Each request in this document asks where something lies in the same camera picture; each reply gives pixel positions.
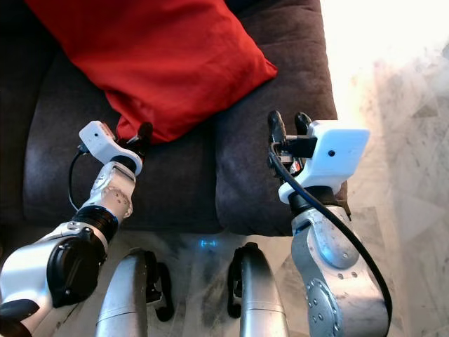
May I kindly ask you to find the brown grey fabric sofa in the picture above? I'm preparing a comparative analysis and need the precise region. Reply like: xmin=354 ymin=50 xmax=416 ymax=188
xmin=0 ymin=0 xmax=352 ymax=237

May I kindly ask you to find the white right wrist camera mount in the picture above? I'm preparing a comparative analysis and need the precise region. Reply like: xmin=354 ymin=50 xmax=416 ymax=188
xmin=279 ymin=120 xmax=370 ymax=206

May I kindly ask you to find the red pillow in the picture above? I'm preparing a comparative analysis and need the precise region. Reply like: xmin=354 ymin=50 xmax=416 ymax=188
xmin=25 ymin=0 xmax=279 ymax=145

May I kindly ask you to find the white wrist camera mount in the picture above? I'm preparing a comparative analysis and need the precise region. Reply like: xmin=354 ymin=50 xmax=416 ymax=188
xmin=279 ymin=120 xmax=370 ymax=206
xmin=79 ymin=121 xmax=144 ymax=176

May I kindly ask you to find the silver robot leg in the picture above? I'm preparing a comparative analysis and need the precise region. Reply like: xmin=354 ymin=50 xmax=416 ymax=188
xmin=227 ymin=242 xmax=289 ymax=337
xmin=95 ymin=247 xmax=175 ymax=337

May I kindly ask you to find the silver left robot leg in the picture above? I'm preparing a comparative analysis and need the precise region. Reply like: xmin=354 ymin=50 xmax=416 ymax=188
xmin=95 ymin=247 xmax=175 ymax=337

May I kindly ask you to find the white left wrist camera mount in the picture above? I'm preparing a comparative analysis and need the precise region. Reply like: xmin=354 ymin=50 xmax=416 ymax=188
xmin=79 ymin=121 xmax=144 ymax=176

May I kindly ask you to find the silver right robot leg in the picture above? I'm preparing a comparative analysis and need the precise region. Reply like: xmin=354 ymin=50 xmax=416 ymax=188
xmin=227 ymin=242 xmax=289 ymax=337

